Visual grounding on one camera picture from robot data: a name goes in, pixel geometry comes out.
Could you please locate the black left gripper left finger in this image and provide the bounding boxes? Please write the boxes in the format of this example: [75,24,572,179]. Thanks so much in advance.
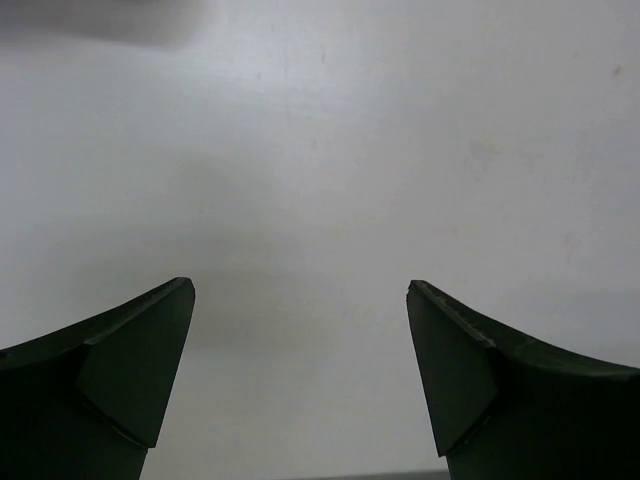
[1,277,195,479]

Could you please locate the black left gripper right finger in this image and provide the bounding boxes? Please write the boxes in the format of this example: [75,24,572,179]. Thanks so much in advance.
[406,280,639,479]

